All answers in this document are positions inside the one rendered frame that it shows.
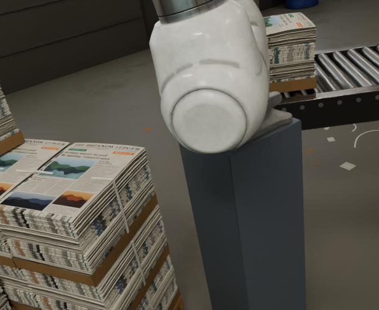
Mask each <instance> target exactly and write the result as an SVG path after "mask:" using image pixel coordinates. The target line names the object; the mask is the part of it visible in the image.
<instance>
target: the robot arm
mask: <svg viewBox="0 0 379 310"><path fill-rule="evenodd" d="M153 3H154V6H155V9H156V12H157V15H158V17H159V21H158V22H157V23H156V24H155V26H154V28H153V32H152V33H151V37H150V43H149V45H150V50H151V54H152V58H153V63H154V68H155V72H156V78H157V82H158V88H159V94H160V97H161V113H162V116H163V119H164V122H165V124H166V126H167V128H168V129H169V131H170V132H171V134H172V135H173V136H174V138H175V139H176V140H177V141H178V142H179V143H180V144H181V145H182V146H184V147H185V148H187V149H188V150H190V151H193V152H195V153H199V154H215V153H222V152H225V151H226V152H232V151H236V150H238V149H239V148H240V147H241V146H242V145H244V144H246V143H248V142H250V141H252V140H254V139H256V138H258V137H260V136H262V135H264V134H266V133H268V132H270V131H272V130H274V129H276V128H278V127H280V126H282V125H286V124H290V123H291V122H292V121H293V118H292V114H291V113H288V112H285V111H279V110H277V109H274V107H275V106H276V105H277V104H279V103H280V102H281V100H282V95H281V94H280V92H269V52H268V40H267V34H266V26H265V21H264V18H263V16H262V14H261V12H260V10H259V8H258V7H257V5H256V4H255V2H254V1H253V0H153Z"/></svg>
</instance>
